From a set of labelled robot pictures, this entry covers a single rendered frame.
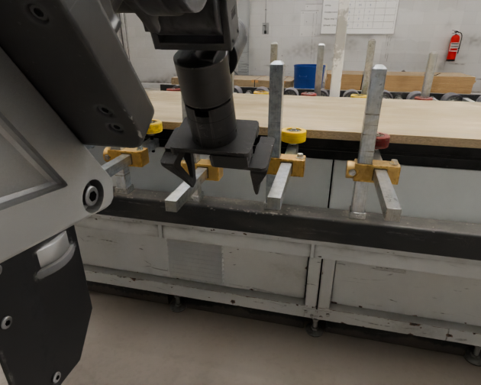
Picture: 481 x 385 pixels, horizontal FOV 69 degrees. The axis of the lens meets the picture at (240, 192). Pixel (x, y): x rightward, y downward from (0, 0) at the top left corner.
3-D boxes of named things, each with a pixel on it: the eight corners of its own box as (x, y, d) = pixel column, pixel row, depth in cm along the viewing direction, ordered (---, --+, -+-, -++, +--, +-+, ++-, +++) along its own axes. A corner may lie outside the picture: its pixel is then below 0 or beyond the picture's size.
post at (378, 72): (359, 237, 104) (388, 65, 84) (347, 236, 105) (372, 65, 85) (359, 232, 107) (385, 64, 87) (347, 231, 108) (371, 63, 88)
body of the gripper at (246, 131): (188, 127, 49) (175, 78, 44) (260, 131, 47) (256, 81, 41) (171, 158, 45) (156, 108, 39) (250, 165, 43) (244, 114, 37)
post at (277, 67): (276, 226, 109) (283, 61, 89) (264, 225, 110) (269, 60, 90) (277, 221, 112) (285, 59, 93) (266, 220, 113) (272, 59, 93)
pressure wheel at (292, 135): (282, 157, 122) (284, 124, 117) (305, 160, 120) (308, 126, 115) (277, 165, 115) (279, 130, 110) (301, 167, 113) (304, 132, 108)
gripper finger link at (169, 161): (187, 167, 55) (173, 118, 49) (230, 171, 54) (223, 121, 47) (172, 199, 51) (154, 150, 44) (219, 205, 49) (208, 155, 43)
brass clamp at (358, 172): (398, 186, 94) (401, 168, 92) (345, 181, 97) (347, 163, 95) (394, 177, 99) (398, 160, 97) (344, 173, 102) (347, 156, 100)
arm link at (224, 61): (163, 57, 35) (217, 58, 34) (184, 27, 39) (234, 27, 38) (178, 116, 40) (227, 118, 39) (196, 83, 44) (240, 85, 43)
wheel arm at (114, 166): (85, 197, 90) (82, 181, 89) (74, 195, 91) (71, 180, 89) (159, 148, 129) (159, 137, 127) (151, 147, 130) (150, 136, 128)
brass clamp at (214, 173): (218, 182, 106) (217, 166, 104) (176, 178, 109) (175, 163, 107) (224, 175, 112) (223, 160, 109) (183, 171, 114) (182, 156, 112)
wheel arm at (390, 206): (399, 225, 74) (403, 207, 72) (382, 224, 75) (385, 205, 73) (376, 160, 113) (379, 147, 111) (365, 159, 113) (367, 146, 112)
